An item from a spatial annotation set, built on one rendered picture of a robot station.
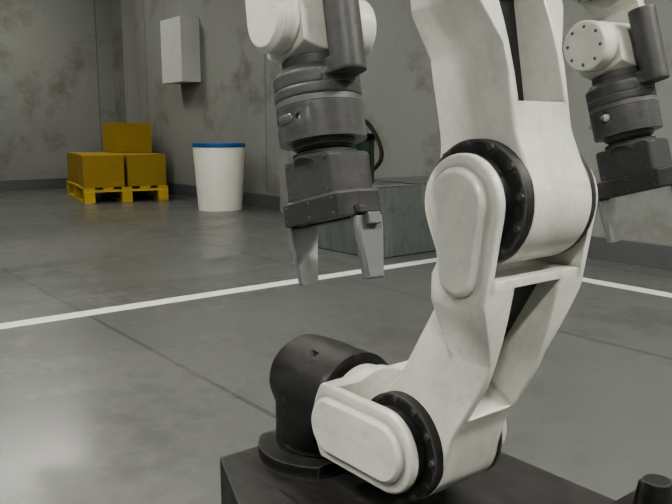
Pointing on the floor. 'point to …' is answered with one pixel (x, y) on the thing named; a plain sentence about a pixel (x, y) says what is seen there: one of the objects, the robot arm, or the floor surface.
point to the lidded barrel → (219, 175)
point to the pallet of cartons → (119, 166)
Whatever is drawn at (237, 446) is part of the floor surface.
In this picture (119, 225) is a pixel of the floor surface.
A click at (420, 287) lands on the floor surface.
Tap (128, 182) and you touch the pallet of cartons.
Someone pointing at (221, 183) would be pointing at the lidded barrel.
